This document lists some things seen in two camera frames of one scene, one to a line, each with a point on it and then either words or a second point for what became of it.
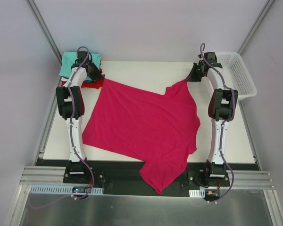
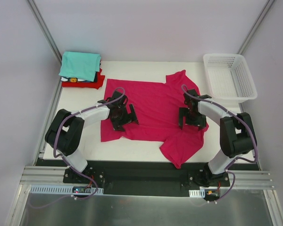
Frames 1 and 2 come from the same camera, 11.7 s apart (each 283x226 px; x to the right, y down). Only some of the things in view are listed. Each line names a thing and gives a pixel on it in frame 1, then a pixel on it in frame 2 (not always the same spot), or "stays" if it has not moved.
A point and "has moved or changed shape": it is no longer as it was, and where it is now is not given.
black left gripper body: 94,72 to 125,118
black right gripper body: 195,72 to 192,120
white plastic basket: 237,74 stays
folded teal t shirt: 68,59 stays
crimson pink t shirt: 157,129 has moved or changed shape
